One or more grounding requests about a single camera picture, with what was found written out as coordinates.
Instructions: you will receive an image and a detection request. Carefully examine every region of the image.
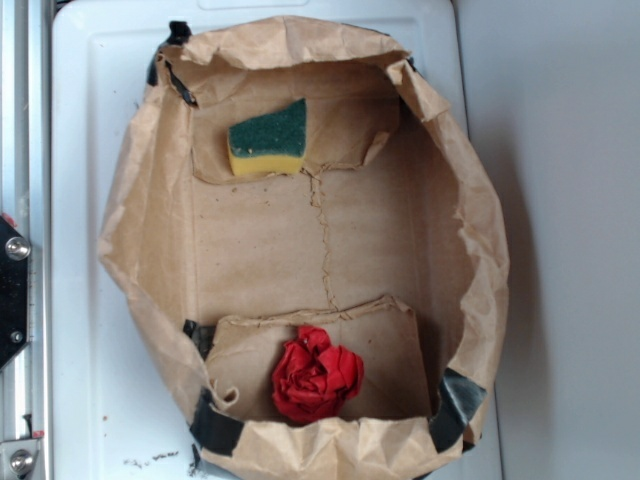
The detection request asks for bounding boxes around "silver corner bracket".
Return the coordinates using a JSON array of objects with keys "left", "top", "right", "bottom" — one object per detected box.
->
[{"left": 1, "top": 439, "right": 40, "bottom": 480}]

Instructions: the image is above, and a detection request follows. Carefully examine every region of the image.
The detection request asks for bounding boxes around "crumpled red cloth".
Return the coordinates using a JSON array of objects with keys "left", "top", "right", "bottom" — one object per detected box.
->
[{"left": 271, "top": 325, "right": 364, "bottom": 424}]

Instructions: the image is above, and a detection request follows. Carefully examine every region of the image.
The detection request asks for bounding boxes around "black metal bracket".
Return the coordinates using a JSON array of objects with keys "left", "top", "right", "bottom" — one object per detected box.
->
[{"left": 0, "top": 216, "right": 31, "bottom": 370}]

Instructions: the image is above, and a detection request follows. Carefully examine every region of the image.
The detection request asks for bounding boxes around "white plastic tray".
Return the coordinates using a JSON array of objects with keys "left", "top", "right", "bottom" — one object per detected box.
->
[{"left": 49, "top": 0, "right": 505, "bottom": 480}]

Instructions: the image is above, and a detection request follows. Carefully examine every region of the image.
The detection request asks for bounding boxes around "green and yellow sponge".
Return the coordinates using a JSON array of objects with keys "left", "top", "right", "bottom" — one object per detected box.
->
[{"left": 227, "top": 99, "right": 307, "bottom": 176}]

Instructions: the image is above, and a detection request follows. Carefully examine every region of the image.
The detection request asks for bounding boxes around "brown paper bag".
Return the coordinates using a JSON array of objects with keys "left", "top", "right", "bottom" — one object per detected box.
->
[{"left": 99, "top": 16, "right": 509, "bottom": 479}]

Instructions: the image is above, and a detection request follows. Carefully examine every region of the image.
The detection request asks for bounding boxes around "aluminium frame rail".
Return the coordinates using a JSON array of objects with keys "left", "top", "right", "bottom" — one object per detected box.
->
[{"left": 1, "top": 1, "right": 56, "bottom": 479}]

